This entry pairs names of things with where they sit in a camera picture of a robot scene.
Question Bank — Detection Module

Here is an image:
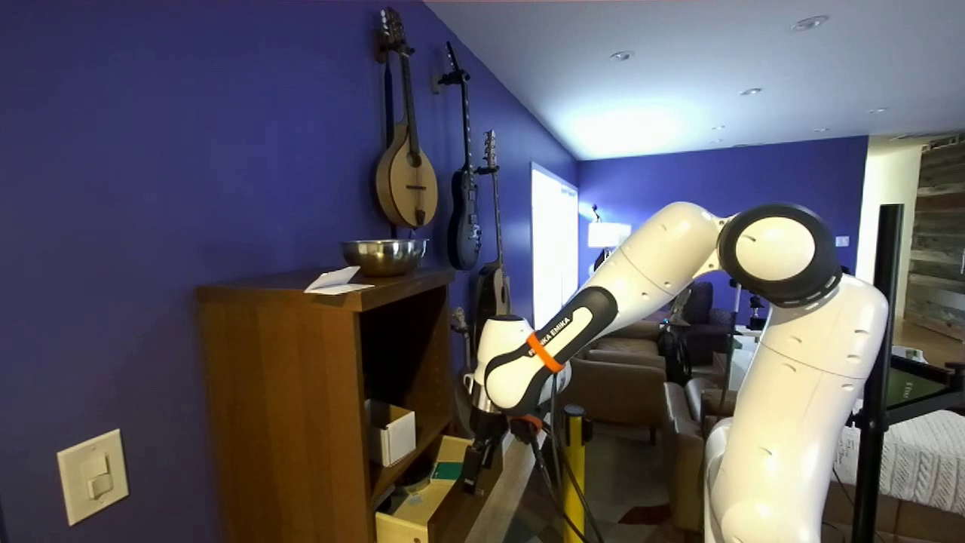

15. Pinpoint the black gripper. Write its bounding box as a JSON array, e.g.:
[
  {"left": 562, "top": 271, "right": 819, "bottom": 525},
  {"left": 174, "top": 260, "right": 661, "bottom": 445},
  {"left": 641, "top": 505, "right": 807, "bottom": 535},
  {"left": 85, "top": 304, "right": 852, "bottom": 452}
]
[{"left": 457, "top": 406, "right": 511, "bottom": 498}]

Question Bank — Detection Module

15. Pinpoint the green item in drawer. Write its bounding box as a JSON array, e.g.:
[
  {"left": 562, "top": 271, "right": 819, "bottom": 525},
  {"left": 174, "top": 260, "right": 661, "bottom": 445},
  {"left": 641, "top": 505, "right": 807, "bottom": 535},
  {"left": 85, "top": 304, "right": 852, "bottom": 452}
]
[{"left": 431, "top": 441, "right": 472, "bottom": 489}]

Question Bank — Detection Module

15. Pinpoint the wooden cabinet drawer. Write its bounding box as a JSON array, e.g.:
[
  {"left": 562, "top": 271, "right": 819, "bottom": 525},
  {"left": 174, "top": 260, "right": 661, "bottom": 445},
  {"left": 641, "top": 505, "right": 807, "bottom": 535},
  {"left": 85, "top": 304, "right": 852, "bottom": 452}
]
[{"left": 373, "top": 432, "right": 505, "bottom": 543}]

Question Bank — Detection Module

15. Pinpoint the small white box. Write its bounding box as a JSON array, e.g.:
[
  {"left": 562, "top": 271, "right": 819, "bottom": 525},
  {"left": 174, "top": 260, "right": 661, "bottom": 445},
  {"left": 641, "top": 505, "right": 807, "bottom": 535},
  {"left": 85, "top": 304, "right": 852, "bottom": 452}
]
[{"left": 365, "top": 400, "right": 418, "bottom": 471}]

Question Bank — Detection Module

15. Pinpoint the yellow pole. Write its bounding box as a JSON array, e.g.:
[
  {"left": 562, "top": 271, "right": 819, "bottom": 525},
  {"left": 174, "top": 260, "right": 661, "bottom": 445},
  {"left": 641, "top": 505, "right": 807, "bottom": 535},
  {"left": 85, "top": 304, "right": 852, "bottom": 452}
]
[{"left": 556, "top": 406, "right": 592, "bottom": 543}]

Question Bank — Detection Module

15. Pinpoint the brown sofa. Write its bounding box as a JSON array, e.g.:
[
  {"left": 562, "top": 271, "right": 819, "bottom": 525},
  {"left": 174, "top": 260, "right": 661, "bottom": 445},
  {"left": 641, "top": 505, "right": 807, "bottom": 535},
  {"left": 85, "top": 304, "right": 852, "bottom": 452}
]
[{"left": 562, "top": 316, "right": 730, "bottom": 432}]

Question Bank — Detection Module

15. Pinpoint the dark wooden shelf cabinet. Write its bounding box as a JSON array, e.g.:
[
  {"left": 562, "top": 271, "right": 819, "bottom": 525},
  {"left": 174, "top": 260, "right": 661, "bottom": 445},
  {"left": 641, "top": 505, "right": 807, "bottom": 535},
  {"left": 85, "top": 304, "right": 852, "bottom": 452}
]
[{"left": 197, "top": 268, "right": 462, "bottom": 543}]

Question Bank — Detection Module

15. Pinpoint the white paper sheet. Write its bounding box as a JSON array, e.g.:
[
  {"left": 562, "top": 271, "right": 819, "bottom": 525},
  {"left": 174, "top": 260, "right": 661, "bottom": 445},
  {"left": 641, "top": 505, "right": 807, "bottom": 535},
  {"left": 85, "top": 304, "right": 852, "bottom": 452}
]
[{"left": 302, "top": 262, "right": 376, "bottom": 298}]

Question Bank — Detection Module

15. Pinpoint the metal bowl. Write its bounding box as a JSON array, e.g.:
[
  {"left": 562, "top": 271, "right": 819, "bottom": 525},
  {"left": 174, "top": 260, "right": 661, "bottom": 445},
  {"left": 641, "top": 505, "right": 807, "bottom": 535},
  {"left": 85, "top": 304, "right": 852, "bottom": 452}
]
[{"left": 339, "top": 236, "right": 431, "bottom": 282}]

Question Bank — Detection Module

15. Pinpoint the bright white window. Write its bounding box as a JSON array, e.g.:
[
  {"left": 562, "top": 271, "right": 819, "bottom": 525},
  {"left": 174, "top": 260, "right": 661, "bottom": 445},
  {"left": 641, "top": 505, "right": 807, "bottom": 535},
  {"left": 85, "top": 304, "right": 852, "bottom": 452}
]
[{"left": 526, "top": 164, "right": 581, "bottom": 333}]

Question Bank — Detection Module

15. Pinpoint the silver black electric guitar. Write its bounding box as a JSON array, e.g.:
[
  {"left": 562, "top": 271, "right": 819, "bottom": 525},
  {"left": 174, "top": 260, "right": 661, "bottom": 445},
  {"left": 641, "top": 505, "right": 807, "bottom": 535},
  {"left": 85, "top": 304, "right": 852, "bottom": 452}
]
[{"left": 435, "top": 40, "right": 486, "bottom": 271}]

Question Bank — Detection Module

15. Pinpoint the white lamp shade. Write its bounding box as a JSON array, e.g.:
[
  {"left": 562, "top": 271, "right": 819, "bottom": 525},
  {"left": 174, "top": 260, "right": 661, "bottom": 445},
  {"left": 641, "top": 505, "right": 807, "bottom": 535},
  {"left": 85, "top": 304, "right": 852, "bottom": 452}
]
[{"left": 584, "top": 222, "right": 636, "bottom": 254}]

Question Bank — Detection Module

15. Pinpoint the tan round mandolin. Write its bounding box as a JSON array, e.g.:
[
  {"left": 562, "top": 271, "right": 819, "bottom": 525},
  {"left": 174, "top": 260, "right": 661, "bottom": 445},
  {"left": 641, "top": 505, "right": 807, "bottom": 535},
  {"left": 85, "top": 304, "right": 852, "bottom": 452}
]
[{"left": 369, "top": 5, "right": 442, "bottom": 232}]

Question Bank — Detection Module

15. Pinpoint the black metal stand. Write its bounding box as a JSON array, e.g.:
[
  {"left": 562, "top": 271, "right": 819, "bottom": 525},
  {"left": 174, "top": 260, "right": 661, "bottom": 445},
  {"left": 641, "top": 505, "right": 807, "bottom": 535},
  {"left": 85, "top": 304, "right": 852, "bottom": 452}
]
[{"left": 846, "top": 203, "right": 965, "bottom": 543}]

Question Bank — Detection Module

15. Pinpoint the white knitted blanket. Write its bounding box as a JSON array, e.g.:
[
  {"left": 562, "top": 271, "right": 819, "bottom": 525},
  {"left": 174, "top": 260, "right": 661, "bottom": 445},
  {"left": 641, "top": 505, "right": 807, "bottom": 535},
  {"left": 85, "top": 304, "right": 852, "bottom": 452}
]
[{"left": 828, "top": 409, "right": 965, "bottom": 520}]

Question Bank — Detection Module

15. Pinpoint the long black arm cable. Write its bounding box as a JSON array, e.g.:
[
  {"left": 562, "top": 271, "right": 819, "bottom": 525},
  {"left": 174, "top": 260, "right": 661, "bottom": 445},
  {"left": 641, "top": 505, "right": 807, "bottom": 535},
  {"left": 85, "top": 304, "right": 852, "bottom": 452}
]
[{"left": 526, "top": 427, "right": 609, "bottom": 543}]

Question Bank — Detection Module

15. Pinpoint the orange cable strap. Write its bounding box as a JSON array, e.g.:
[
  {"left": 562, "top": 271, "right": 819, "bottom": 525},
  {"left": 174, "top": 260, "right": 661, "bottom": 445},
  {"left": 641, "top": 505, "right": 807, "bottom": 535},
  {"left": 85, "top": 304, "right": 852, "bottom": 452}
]
[{"left": 524, "top": 333, "right": 562, "bottom": 379}]

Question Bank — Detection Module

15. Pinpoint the stone wall shelving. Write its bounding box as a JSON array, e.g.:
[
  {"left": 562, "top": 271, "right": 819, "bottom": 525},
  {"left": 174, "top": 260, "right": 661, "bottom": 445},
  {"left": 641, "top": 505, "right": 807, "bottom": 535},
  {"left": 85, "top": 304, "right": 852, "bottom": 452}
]
[{"left": 905, "top": 134, "right": 965, "bottom": 344}]

